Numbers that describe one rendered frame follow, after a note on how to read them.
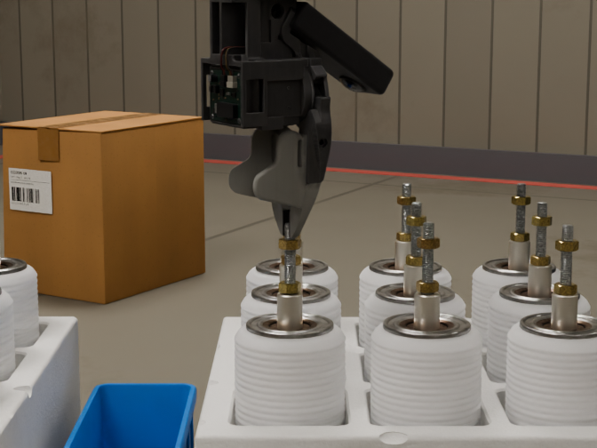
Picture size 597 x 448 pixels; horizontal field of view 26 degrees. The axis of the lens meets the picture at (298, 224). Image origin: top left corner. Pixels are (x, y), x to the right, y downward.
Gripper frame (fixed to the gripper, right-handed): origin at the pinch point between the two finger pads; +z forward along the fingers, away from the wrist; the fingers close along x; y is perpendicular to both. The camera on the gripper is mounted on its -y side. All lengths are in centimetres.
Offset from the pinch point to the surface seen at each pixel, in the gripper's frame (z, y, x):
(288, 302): 6.9, 1.4, 0.9
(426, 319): 8.3, -8.6, 7.1
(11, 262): 9.0, 12.5, -37.0
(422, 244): 1.8, -8.4, 6.6
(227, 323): 16.4, -8.3, -27.7
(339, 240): 35, -95, -137
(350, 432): 16.4, 0.0, 8.5
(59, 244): 25, -24, -119
